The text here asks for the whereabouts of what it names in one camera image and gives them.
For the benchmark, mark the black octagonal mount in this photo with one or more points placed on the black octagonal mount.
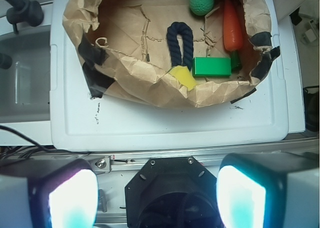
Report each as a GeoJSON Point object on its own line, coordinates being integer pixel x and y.
{"type": "Point", "coordinates": [172, 192]}

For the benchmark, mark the green foam ball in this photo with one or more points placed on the green foam ball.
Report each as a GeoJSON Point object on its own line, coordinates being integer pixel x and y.
{"type": "Point", "coordinates": [201, 7]}

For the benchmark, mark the clear plastic container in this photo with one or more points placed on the clear plastic container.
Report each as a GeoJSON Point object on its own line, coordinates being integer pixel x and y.
{"type": "Point", "coordinates": [25, 86]}

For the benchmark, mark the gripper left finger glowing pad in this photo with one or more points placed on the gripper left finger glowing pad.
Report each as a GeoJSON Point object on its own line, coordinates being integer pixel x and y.
{"type": "Point", "coordinates": [47, 193]}

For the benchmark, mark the green rectangular block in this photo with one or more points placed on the green rectangular block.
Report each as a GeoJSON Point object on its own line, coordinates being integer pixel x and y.
{"type": "Point", "coordinates": [211, 67]}

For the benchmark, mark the white power adapter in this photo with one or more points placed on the white power adapter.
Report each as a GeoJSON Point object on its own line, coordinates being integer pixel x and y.
{"type": "Point", "coordinates": [312, 34]}

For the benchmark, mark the aluminium frame rail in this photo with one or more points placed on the aluminium frame rail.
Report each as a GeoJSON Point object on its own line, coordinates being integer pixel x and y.
{"type": "Point", "coordinates": [212, 156]}

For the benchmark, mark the black pipe fixture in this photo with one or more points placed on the black pipe fixture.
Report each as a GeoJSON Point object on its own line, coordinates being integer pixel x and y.
{"type": "Point", "coordinates": [24, 11]}

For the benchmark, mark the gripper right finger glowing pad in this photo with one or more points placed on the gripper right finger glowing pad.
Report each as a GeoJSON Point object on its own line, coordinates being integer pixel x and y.
{"type": "Point", "coordinates": [278, 189]}

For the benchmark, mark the orange toy carrot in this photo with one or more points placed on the orange toy carrot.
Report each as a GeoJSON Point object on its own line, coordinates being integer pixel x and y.
{"type": "Point", "coordinates": [232, 34]}

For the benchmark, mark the white plastic bin lid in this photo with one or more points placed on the white plastic bin lid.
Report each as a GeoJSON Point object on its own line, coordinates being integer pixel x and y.
{"type": "Point", "coordinates": [80, 123]}

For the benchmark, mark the yellow sponge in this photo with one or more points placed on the yellow sponge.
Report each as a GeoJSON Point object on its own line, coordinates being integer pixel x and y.
{"type": "Point", "coordinates": [184, 76]}

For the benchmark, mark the brown paper bag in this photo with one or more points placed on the brown paper bag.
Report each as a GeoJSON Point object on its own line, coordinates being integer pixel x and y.
{"type": "Point", "coordinates": [126, 49]}

